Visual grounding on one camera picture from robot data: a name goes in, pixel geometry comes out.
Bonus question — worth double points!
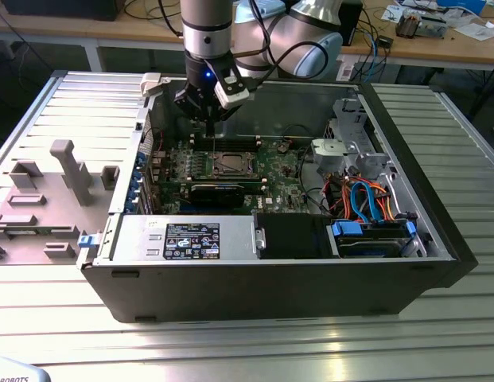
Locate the grey power supply unit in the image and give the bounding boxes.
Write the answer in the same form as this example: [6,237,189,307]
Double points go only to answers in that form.
[110,213,259,264]

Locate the hard disk in blue carrier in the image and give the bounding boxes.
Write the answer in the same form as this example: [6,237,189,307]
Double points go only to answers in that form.
[329,220,417,259]

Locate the blue flat wire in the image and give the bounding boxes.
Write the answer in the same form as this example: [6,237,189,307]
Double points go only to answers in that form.
[348,179,371,223]
[365,179,383,224]

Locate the blue card retention clips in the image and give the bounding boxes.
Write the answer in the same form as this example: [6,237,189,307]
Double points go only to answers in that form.
[125,149,148,214]

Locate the black plastic shroud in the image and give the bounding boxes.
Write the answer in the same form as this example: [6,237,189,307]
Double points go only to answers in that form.
[254,212,332,260]

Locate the white printed card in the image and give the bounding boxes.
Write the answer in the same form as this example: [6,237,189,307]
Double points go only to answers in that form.
[381,3,403,23]

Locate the black RAM slot bank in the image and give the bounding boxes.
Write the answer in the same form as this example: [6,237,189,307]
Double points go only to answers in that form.
[189,134,261,154]

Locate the red wire bundle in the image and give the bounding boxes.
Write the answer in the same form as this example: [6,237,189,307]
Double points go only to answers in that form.
[324,177,353,218]

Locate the grey plastic case handle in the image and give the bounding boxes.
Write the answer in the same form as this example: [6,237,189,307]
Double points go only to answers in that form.
[138,72,165,99]

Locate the tall black box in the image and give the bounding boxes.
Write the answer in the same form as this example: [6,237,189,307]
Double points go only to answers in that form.
[344,0,364,48]

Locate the blue plastic case latch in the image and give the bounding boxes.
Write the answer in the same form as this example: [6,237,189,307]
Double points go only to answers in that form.
[76,233,101,251]

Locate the grey parts rack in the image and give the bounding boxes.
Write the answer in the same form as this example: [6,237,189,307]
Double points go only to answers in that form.
[0,138,121,267]

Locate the silver metal bracket box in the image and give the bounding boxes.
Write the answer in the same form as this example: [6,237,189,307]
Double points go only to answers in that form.
[311,137,348,177]

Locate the white paper sheets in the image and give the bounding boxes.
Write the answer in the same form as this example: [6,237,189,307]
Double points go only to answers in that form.
[453,21,494,41]

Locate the silver CPU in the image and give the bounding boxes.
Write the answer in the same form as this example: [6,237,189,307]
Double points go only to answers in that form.
[221,154,247,173]

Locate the small metal device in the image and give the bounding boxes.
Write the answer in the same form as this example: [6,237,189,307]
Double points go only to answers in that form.
[419,14,449,40]

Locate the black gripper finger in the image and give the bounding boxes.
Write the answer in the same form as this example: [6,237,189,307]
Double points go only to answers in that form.
[173,88,213,139]
[211,104,239,139]

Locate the green motherboard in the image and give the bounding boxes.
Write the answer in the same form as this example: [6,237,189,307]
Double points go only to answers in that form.
[149,134,313,218]

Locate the copper finned cooler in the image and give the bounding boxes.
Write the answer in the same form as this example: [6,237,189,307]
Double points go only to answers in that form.
[395,10,422,40]

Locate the perforated metal drive cage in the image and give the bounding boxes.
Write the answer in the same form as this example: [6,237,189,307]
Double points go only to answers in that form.
[322,96,397,182]

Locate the white label sheet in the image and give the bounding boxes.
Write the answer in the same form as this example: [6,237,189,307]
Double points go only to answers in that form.
[336,62,356,82]

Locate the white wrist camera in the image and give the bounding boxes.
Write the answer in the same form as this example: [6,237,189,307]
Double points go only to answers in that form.
[212,76,251,109]

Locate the black graphics card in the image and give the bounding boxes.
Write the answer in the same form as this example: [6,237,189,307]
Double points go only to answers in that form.
[154,177,247,209]

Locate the black PC case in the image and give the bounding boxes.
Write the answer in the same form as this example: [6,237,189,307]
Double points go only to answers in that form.
[76,70,479,324]

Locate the silver metal latch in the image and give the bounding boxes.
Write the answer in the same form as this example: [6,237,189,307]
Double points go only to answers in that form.
[252,225,268,252]

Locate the large black box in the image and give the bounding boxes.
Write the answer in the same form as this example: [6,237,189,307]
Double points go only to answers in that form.
[0,0,121,23]

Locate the orange wire bundle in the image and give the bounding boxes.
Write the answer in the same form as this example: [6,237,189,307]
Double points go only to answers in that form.
[369,181,398,220]

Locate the CPU socket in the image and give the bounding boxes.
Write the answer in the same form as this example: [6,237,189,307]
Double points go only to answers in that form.
[208,150,259,180]

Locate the wooden desk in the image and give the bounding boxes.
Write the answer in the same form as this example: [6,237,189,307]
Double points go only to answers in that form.
[333,0,494,87]
[0,0,185,73]

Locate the blue cardboard box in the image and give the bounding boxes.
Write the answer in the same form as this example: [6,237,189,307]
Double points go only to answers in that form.
[436,0,489,16]

